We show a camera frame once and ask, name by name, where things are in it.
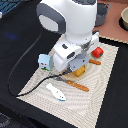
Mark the wooden handled knife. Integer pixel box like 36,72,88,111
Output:
89,59,101,65

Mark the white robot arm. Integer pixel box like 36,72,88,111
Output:
37,0,99,72

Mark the red toy tomato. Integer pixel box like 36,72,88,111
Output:
91,47,104,58

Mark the white toy fish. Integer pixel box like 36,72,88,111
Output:
46,83,66,101

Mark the large grey pot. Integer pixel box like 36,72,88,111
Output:
95,3,111,26

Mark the woven beige placemat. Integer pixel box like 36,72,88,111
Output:
20,43,118,128

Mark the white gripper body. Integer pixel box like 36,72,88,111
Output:
53,31,99,72

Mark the wooden handled fork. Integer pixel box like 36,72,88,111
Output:
53,77,89,92

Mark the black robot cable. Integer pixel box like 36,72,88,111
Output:
7,29,73,98

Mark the yellow toy bread loaf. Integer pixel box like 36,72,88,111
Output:
73,66,85,77

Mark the beige bowl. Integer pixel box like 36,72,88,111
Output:
121,7,128,30

